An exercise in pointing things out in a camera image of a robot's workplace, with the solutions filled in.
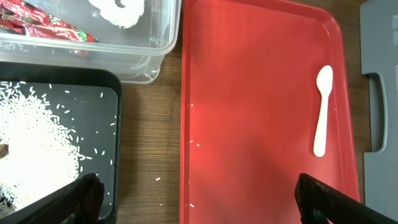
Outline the white rice pile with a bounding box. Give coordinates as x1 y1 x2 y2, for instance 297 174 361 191
0 80 118 215

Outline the white plastic spoon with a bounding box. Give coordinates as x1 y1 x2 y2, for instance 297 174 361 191
313 65 333 157

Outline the black tray bin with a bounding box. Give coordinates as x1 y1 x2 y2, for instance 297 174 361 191
0 61 124 224

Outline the brown food scrap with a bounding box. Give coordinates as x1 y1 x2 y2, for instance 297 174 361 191
0 144 9 159

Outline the red plastic tray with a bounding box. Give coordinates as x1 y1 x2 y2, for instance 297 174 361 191
180 0 360 223

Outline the red snack wrapper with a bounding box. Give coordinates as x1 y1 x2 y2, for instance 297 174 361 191
1 0 98 43

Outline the clear plastic bin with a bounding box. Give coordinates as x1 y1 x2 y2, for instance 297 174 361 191
1 0 182 83

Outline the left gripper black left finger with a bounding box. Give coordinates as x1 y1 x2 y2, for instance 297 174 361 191
1 173 104 224

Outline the white crumpled tissue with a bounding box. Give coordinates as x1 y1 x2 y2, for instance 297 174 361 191
89 0 145 29

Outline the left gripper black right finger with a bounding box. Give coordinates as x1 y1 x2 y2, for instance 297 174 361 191
295 173 397 224

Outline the grey dishwasher rack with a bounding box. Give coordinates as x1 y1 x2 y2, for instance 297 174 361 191
360 0 397 220

